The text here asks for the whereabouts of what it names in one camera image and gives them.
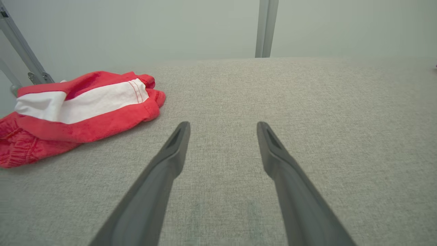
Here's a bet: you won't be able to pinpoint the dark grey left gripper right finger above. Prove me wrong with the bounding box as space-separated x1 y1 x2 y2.
257 121 357 246

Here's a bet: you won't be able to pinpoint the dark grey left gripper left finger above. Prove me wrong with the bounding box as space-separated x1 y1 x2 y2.
89 121 191 246

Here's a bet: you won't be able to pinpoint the red white-striped shorts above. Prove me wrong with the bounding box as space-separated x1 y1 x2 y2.
0 71 166 169

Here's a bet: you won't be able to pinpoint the grey double partition post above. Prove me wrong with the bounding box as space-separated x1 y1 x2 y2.
255 0 279 58

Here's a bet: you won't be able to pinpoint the grey metal frame strut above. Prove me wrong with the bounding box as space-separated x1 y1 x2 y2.
0 7 55 98

